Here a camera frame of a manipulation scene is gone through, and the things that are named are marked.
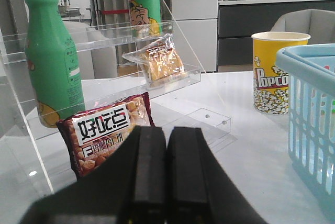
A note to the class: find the green plastic drink bottle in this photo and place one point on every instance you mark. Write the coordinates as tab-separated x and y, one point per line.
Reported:
52	63

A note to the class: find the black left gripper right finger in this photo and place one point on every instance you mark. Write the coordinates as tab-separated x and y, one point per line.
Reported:
199	190

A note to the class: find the packaged bread slice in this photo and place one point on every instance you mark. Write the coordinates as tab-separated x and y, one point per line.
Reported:
158	59

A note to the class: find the green cartoon drink bottle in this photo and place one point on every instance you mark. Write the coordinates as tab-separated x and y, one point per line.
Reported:
145	16

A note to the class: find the white cabinet column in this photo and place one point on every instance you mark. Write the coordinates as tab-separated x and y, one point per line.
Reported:
195	33

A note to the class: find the light blue plastic basket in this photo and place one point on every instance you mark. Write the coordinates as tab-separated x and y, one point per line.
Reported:
311	117

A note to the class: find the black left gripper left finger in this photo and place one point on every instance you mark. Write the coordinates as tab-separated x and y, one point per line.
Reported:
129	187

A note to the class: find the red peanut snack packet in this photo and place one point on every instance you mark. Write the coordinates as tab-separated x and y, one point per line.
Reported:
93	135

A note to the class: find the grey armchair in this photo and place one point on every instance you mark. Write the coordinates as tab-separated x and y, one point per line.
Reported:
318	23

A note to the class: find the clear acrylic display shelf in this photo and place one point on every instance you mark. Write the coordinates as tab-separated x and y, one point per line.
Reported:
34	159

